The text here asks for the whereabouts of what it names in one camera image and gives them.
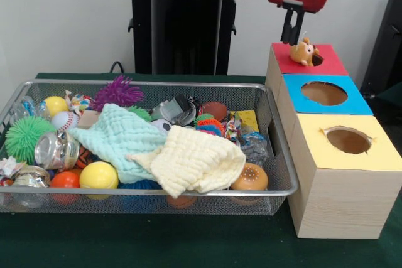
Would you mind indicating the clear plastic jar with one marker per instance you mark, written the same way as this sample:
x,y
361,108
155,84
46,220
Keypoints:
x,y
55,152

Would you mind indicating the black upright panel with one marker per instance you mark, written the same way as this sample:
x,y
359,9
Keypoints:
x,y
386,45

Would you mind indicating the toy burger bun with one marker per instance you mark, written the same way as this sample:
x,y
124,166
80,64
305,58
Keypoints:
x,y
251,177

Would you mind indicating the large yellow ball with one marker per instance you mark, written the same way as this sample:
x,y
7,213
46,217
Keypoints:
x,y
99,175

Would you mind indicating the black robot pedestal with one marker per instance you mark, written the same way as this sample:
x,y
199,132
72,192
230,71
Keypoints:
x,y
185,45

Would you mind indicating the wooden box with three holes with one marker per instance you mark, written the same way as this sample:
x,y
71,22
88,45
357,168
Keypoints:
x,y
339,205

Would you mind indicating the yellow toy cheese wedge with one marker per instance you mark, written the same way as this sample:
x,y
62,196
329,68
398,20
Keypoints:
x,y
249,120

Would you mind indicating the orange ball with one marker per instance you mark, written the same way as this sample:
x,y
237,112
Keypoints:
x,y
64,180

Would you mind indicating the white baseball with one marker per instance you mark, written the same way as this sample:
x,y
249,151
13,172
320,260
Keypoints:
x,y
64,120

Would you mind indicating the brown plush bear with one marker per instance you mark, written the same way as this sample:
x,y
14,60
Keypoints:
x,y
303,53

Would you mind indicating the mint green cloth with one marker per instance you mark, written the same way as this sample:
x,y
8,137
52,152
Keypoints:
x,y
113,136

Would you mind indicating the large green spiky ball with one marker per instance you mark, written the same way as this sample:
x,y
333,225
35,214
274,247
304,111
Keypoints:
x,y
26,139

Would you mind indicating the purple spiky ball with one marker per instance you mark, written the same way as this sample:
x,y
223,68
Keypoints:
x,y
119,92

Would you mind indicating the cream cloth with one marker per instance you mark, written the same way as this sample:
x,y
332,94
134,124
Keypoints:
x,y
194,161

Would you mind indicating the dark green table cloth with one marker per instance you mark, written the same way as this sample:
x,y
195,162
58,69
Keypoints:
x,y
188,243
391,101

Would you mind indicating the silver mesh bin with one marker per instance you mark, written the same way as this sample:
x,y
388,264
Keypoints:
x,y
220,205

